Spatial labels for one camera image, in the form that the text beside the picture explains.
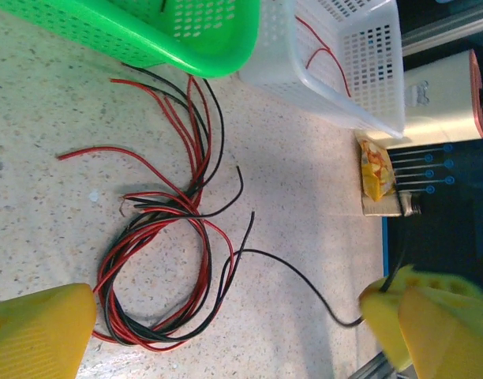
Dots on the aluminium rail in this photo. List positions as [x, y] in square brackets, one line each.
[368, 369]

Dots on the beige holder with terracotta rim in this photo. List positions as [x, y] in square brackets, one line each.
[435, 98]

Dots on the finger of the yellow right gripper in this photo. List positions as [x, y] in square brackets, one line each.
[381, 316]
[435, 282]

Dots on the green plastic basket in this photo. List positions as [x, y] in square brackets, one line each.
[107, 31]

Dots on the yellow snack packet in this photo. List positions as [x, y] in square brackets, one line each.
[375, 166]

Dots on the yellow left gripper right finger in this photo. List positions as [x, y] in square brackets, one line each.
[450, 339]

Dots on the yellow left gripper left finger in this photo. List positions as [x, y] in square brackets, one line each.
[40, 335]

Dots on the beige tube with black cap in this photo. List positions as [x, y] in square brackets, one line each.
[383, 205]

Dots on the white plastic basket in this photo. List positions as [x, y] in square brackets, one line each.
[289, 59]

